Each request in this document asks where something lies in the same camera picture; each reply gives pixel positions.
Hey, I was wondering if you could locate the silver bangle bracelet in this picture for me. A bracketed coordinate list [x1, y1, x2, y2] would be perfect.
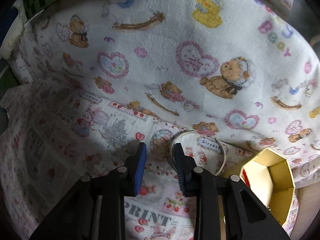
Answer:
[169, 129, 227, 177]

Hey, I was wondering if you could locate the gold octagonal box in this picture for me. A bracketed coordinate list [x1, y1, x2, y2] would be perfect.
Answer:
[221, 147, 296, 227]

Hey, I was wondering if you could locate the strawberry print table cloth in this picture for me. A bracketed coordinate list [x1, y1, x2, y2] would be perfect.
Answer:
[1, 77, 308, 239]

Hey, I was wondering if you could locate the baby bear print cloth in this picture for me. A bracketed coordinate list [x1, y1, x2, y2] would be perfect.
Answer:
[12, 0, 319, 187]

